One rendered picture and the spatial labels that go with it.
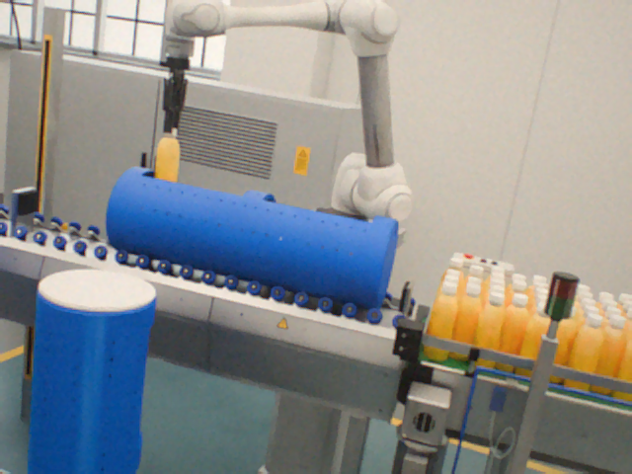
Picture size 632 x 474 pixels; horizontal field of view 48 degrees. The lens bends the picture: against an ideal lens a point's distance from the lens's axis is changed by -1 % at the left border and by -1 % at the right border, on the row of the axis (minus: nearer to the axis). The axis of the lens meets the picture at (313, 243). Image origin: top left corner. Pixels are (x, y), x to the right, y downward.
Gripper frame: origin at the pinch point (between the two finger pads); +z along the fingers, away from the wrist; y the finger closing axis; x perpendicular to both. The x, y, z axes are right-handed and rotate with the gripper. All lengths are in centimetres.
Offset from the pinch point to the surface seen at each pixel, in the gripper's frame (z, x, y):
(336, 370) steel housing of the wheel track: 63, 67, 13
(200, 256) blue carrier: 36.7, 20.5, 13.7
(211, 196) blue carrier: 18.8, 19.7, 8.8
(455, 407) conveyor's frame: 60, 103, 24
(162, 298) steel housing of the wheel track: 53, 9, 14
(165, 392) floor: 139, -28, -85
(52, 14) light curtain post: -28, -65, -29
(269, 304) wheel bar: 47, 43, 12
